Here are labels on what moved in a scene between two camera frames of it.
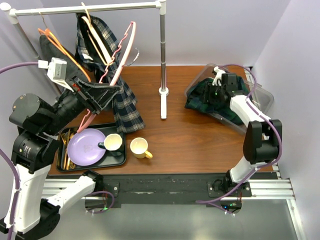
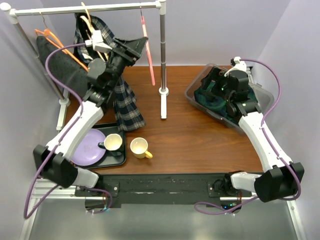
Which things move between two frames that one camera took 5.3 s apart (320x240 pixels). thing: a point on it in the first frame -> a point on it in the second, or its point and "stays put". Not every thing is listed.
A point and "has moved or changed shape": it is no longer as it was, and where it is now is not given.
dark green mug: x=112 y=142 stays put
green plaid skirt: x=195 y=100 has moved or changed shape
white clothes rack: x=13 y=12 stays put
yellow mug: x=138 y=147 stays put
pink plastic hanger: x=82 y=126 has moved or changed shape
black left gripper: x=93 y=95 -> x=130 y=50
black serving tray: x=108 y=160 stays put
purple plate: x=83 y=148 stays put
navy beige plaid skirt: x=98 y=51 stays put
